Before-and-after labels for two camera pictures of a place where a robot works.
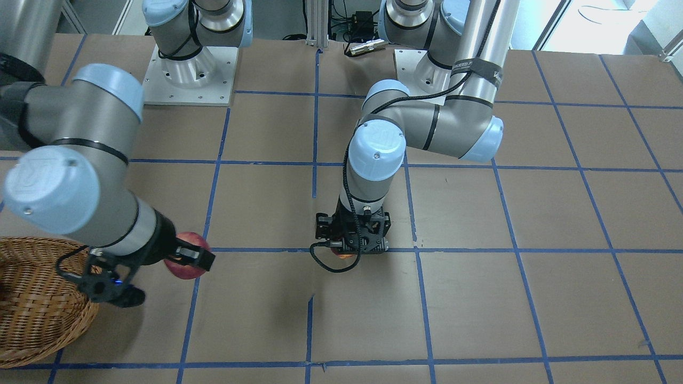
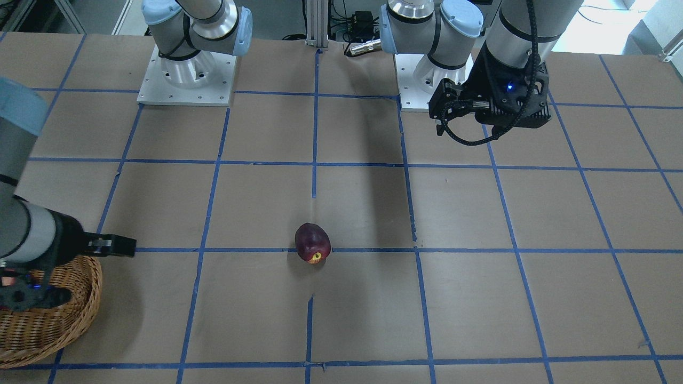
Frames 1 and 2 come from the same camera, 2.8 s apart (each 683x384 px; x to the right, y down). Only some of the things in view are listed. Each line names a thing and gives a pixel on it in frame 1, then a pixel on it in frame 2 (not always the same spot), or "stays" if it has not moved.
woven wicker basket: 42,310 stays
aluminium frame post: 317,21 stays
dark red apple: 342,256 to 312,242
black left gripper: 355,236 to 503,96
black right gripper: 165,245 to 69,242
